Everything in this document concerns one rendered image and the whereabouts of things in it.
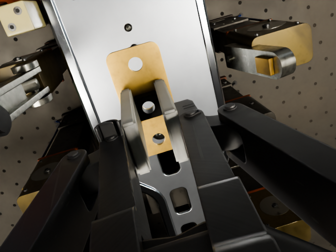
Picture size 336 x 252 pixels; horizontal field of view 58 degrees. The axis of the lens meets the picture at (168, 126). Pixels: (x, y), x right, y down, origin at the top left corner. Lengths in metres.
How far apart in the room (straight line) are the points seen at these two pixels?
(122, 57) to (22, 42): 0.60
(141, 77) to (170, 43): 0.26
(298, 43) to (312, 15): 0.41
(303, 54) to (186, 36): 0.17
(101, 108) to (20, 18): 0.17
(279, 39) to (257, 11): 0.36
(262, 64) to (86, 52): 0.25
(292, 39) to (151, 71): 0.30
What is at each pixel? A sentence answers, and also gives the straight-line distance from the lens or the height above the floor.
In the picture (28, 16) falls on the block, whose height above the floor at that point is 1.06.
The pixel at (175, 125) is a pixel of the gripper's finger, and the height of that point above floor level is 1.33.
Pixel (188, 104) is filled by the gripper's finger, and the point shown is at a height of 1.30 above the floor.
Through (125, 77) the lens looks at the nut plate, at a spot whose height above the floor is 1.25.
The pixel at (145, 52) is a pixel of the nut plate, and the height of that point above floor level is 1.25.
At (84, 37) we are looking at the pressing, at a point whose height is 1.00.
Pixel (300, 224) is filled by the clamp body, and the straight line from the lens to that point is 0.64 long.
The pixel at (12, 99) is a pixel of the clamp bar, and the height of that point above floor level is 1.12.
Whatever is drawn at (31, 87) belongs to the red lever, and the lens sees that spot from 0.43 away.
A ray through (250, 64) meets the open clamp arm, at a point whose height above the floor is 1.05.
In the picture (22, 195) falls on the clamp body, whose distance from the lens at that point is 0.50.
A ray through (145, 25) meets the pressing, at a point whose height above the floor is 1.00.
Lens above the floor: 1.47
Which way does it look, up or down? 67 degrees down
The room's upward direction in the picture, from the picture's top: 160 degrees clockwise
